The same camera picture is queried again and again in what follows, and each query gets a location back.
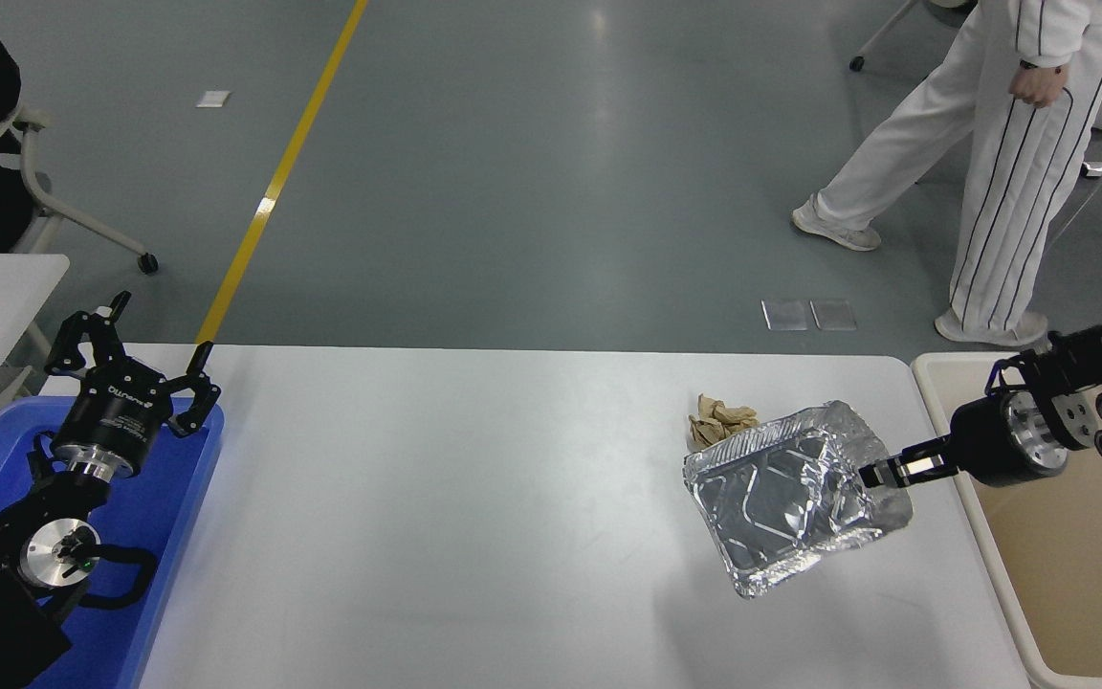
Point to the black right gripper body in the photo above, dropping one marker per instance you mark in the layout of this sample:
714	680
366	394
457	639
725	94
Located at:
981	440

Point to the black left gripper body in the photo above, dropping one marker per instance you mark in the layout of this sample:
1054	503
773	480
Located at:
116	416

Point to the silver foil tray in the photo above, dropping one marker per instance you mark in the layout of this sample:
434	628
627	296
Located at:
781	498

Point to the person's hand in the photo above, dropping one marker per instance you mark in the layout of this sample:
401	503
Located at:
1039	84

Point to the blue plastic tray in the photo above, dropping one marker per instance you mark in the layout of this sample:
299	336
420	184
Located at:
173	498

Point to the large pale plastic bin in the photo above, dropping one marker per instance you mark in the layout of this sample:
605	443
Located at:
1068	574

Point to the clear floor plate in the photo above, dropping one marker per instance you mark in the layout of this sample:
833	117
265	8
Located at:
785	316
833	315

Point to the white rolling office chair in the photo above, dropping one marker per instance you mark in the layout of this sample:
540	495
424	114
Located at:
30	163

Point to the crumpled tan paper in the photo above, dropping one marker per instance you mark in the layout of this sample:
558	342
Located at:
714	416

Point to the yellow floor tape line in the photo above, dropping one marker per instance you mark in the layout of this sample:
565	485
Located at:
269	196

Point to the person in white striped clothes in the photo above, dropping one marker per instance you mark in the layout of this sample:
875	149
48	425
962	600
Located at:
1001	191

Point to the white-framed caster chair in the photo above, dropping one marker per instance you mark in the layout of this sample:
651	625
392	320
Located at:
881	38

